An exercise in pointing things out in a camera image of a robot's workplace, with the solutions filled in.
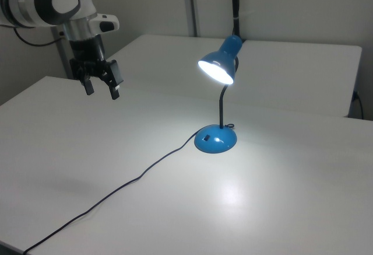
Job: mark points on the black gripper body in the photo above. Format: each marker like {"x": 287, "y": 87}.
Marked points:
{"x": 87, "y": 52}

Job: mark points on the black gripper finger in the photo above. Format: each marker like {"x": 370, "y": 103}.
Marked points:
{"x": 88, "y": 87}
{"x": 114, "y": 92}

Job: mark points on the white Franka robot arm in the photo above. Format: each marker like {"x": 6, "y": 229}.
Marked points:
{"x": 35, "y": 1}

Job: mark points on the blue gooseneck desk lamp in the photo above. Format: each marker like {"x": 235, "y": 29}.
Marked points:
{"x": 215, "y": 142}

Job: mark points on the grey partition frame post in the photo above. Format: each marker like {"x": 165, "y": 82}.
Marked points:
{"x": 190, "y": 4}

